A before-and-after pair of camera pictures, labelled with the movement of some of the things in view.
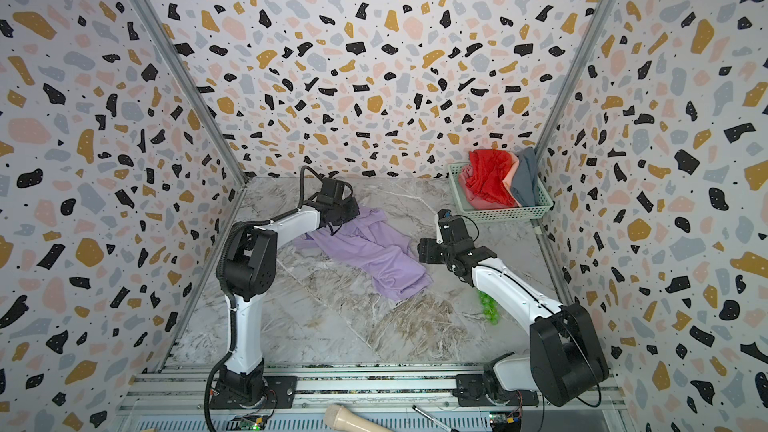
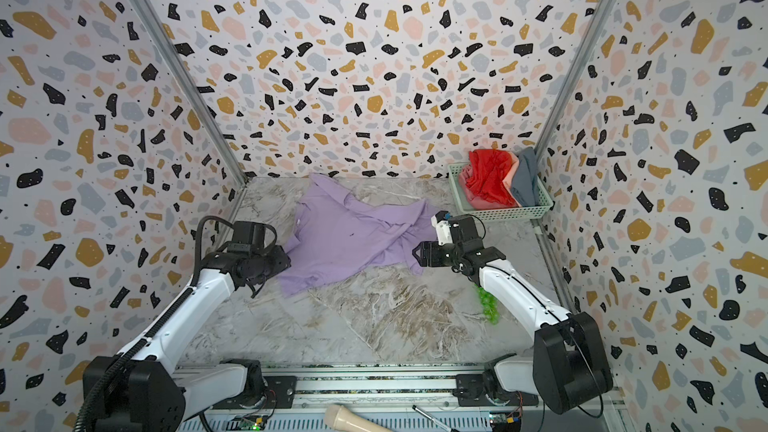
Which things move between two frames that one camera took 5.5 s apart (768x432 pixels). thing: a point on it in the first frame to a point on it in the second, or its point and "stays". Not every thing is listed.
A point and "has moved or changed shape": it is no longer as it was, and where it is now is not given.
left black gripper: (353, 211) to (281, 260)
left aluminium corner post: (180, 63) stays
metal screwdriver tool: (436, 422) stays
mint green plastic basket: (471, 213) stays
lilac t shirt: (383, 253) has moved or changed shape
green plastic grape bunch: (490, 308) stays
